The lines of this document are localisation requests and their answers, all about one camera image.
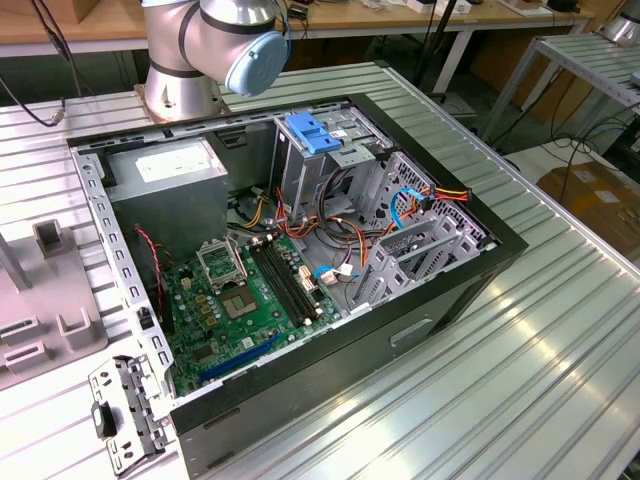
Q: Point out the small white box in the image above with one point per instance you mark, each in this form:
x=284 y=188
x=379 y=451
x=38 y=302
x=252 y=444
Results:
x=417 y=6

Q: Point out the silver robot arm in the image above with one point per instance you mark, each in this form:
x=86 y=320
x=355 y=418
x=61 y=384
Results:
x=175 y=85

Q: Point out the blue plastic drive latch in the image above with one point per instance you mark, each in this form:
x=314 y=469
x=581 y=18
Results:
x=312 y=135

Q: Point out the grey power supply unit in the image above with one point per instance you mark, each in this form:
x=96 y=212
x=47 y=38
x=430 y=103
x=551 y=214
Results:
x=165 y=210

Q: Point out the wooden desk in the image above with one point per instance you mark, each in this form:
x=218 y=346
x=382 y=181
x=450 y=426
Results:
x=380 y=20

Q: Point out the blue expansion slot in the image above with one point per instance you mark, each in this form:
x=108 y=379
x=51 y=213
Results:
x=240 y=359

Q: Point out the CPU socket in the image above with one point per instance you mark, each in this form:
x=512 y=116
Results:
x=239 y=302

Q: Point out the black RAM slot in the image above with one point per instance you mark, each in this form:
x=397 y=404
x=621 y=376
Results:
x=291 y=285
x=285 y=285
x=279 y=285
x=297 y=285

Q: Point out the grey metal disk bay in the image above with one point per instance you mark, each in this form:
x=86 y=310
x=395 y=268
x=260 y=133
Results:
x=425 y=230

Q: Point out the grey optical drive cage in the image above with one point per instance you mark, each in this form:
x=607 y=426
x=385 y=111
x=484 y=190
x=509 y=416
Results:
x=300 y=180

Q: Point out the flat cardboard box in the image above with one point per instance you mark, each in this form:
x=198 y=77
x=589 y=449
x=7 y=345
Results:
x=590 y=200

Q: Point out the black PC case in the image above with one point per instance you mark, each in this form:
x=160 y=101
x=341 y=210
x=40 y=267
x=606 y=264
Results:
x=325 y=380

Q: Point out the grey parts rack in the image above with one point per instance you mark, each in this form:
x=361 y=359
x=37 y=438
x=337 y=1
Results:
x=50 y=280

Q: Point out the metal hinged rear bracket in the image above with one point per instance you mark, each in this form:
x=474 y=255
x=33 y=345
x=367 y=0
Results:
x=131 y=395

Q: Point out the green motherboard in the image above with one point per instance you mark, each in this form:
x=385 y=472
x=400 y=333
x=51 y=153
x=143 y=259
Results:
x=235 y=335

